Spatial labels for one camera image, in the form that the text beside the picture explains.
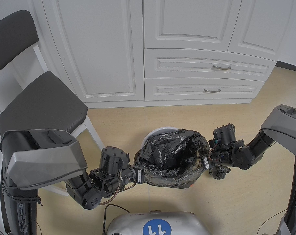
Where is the black plastic bag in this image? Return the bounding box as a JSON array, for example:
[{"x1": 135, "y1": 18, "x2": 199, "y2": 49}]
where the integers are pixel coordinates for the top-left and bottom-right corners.
[{"x1": 133, "y1": 129, "x2": 212, "y2": 189}]

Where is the crumpled black plastic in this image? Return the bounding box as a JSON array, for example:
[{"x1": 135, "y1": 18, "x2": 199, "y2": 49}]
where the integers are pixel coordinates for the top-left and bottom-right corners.
[{"x1": 209, "y1": 166, "x2": 231, "y2": 180}]

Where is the white wardrobe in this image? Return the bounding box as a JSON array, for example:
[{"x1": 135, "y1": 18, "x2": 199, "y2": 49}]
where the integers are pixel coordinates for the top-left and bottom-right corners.
[{"x1": 27, "y1": 0, "x2": 296, "y2": 108}]

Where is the white trash bin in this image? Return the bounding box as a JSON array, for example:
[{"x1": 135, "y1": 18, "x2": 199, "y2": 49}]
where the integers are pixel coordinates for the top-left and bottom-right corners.
[{"x1": 143, "y1": 127, "x2": 179, "y2": 154}]

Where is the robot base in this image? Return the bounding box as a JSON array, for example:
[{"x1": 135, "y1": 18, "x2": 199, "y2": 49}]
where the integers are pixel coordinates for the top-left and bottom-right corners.
[{"x1": 109, "y1": 211, "x2": 212, "y2": 235}]

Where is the black cable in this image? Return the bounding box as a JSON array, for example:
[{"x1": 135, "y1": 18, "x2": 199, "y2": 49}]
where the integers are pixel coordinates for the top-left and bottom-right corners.
[
  {"x1": 103, "y1": 204, "x2": 131, "y2": 235},
  {"x1": 258, "y1": 209, "x2": 288, "y2": 235}
]

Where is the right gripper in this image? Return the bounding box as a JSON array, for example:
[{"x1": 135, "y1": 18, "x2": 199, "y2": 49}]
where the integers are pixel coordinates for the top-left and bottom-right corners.
[{"x1": 202, "y1": 152, "x2": 227, "y2": 171}]

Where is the grey padded white chair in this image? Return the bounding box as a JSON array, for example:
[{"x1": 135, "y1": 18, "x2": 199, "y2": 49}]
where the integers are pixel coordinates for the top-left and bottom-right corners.
[{"x1": 0, "y1": 10, "x2": 105, "y2": 196}]

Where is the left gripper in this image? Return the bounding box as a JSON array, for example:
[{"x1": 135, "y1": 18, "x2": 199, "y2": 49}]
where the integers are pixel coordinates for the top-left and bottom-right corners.
[{"x1": 125, "y1": 166, "x2": 145, "y2": 184}]

